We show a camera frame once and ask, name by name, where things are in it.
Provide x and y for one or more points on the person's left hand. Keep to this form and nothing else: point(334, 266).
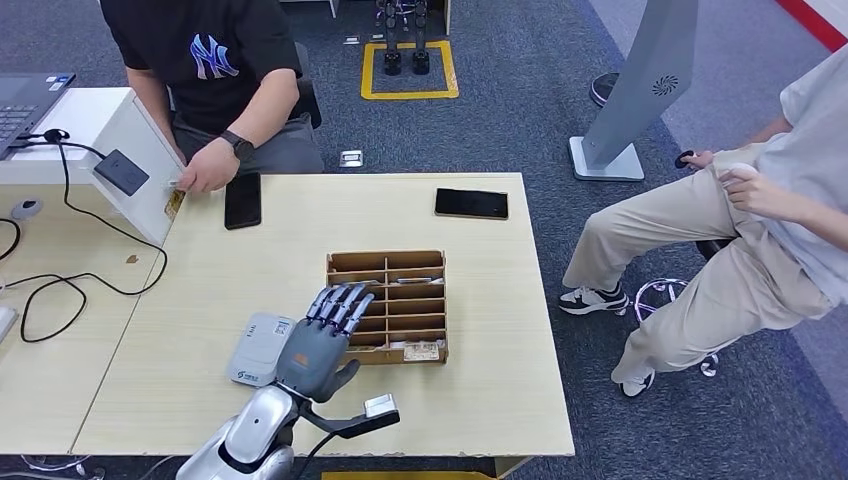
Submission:
point(208, 169)
point(758, 195)

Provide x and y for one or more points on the person's right hand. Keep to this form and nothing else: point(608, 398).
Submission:
point(701, 160)

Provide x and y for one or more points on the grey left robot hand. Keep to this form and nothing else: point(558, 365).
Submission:
point(314, 358)

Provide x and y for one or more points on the black handheld controller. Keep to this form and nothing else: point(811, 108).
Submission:
point(682, 159)

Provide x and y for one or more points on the person's right forearm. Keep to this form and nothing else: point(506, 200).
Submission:
point(156, 112)

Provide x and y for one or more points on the person's left forearm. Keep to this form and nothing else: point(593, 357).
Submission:
point(268, 109)

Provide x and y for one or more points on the white card reader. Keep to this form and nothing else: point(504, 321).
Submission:
point(255, 351)

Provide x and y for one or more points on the white key card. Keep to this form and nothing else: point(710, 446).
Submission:
point(397, 344)
point(417, 281)
point(378, 283)

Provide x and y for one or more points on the person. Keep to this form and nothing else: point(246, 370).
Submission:
point(212, 66)
point(696, 265)

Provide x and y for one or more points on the printed key card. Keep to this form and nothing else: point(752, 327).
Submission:
point(422, 352)

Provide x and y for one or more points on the wooden card organizer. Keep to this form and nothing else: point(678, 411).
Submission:
point(411, 308)

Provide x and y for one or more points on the black wrist watch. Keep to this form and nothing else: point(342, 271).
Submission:
point(237, 146)

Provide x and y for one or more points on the black smartphone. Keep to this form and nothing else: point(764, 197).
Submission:
point(472, 204)
point(242, 202)

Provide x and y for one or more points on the gold patterned paper piece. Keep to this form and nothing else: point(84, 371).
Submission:
point(174, 205)

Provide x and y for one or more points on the chrome base stool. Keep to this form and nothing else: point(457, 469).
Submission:
point(712, 250)

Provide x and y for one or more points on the black square box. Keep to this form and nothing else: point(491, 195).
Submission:
point(121, 173)

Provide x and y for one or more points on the grey kiosk stand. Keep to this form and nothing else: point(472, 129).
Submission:
point(636, 86)

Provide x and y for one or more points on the black office chair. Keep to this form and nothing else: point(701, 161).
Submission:
point(308, 99)

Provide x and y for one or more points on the black round base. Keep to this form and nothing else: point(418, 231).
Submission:
point(601, 89)

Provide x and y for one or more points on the white desk riser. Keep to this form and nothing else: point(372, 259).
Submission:
point(86, 119)

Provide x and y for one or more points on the metal floor socket plate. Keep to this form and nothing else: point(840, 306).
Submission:
point(351, 159)
point(352, 40)

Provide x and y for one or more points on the grey computer mouse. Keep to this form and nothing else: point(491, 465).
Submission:
point(28, 210)

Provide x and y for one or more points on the dark grey laptop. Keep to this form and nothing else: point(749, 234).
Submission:
point(26, 106)

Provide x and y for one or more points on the black robot leg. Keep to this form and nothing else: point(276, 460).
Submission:
point(421, 63)
point(392, 63)

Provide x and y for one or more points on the yellow floor tape square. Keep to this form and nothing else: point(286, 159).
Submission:
point(409, 95)

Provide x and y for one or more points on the white flat device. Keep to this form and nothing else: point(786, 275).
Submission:
point(5, 324)

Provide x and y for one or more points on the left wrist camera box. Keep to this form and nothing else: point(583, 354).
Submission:
point(381, 405)

